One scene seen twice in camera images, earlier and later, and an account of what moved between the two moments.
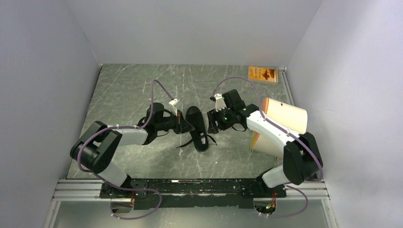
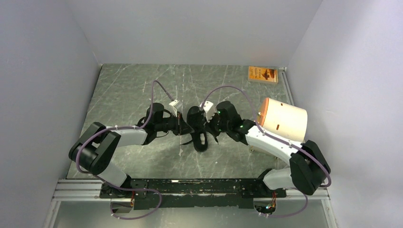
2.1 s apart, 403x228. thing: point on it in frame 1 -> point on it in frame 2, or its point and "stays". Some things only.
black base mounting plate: (173, 194) stays
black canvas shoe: (194, 116) stays
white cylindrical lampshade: (263, 145) -> (288, 120)
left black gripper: (181, 126) stays
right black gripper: (213, 116) -> (209, 126)
